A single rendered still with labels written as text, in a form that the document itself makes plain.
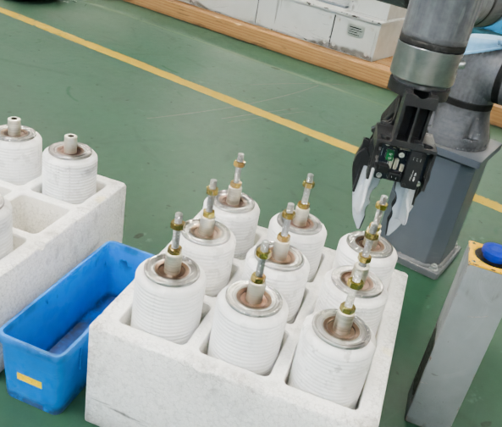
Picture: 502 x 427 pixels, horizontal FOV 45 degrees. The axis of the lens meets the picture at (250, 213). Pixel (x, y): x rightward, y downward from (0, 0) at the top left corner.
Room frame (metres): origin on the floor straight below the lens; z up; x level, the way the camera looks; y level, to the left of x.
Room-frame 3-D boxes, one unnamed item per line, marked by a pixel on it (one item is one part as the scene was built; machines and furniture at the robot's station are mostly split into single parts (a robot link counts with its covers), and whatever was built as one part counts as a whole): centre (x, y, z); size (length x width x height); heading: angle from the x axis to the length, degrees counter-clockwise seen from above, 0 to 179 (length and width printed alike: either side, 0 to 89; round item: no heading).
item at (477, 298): (0.76, -0.35, 0.16); 0.07 x 0.07 x 0.31; 76
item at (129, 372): (0.75, -0.05, 0.09); 0.39 x 0.39 x 0.18; 76
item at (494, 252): (0.76, -0.35, 0.32); 0.04 x 0.04 x 0.02
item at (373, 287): (0.73, -0.17, 0.25); 0.08 x 0.08 x 0.01
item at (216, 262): (0.78, 0.06, 0.16); 0.10 x 0.10 x 0.18
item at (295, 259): (0.75, -0.05, 0.25); 0.08 x 0.08 x 0.01
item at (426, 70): (0.71, -0.17, 0.57); 0.08 x 0.08 x 0.05
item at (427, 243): (1.31, -0.41, 0.15); 0.19 x 0.19 x 0.30; 60
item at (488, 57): (1.31, -0.42, 0.47); 0.13 x 0.12 x 0.14; 56
